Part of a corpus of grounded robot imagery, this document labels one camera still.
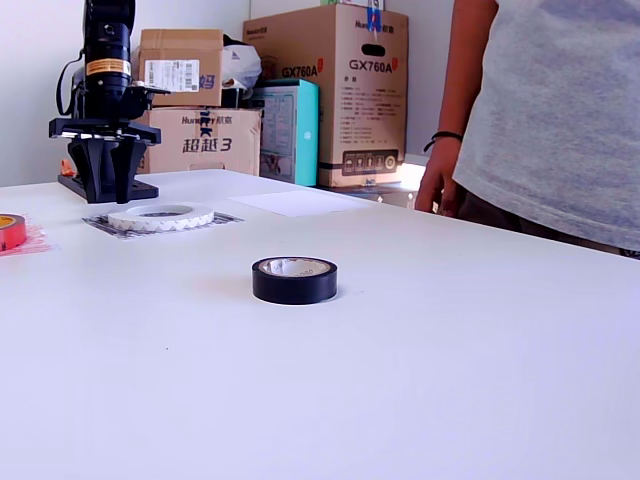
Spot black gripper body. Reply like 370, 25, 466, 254
48, 78, 163, 147

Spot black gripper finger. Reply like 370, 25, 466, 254
110, 139, 147, 206
66, 139, 113, 204

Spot wide white tape roll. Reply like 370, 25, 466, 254
107, 202, 215, 233

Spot red tape roll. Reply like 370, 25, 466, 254
0, 213, 27, 252

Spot small black tape roll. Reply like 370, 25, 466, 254
251, 256, 339, 306

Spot person's right forearm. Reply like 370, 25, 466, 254
424, 0, 501, 151

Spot person's right hand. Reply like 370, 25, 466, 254
414, 139, 469, 218

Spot black scribbled paper sheet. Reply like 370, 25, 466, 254
81, 210, 246, 241

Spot cardboard box with Chinese print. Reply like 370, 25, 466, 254
134, 107, 262, 177

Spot small cardboard box shipping label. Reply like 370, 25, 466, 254
138, 28, 225, 108

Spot red scribbled paper sheet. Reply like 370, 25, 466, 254
0, 213, 59, 259

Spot white plastic bag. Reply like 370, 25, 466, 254
222, 34, 263, 91

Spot teal cardboard box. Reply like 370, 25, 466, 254
259, 78, 321, 187

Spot plain white paper sheet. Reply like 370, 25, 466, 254
228, 189, 375, 219

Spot tall GX760A cardboard box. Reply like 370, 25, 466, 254
243, 2, 409, 189

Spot khaki trousers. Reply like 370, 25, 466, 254
455, 184, 640, 261

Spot grey t-shirt torso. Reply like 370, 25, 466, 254
452, 0, 640, 252

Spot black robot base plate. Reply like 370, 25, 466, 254
57, 172, 160, 204

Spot camera board on black bracket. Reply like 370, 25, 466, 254
130, 79, 172, 97

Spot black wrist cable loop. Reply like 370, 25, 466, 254
55, 48, 87, 118

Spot thin dark bracelet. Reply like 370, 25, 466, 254
423, 130, 466, 153

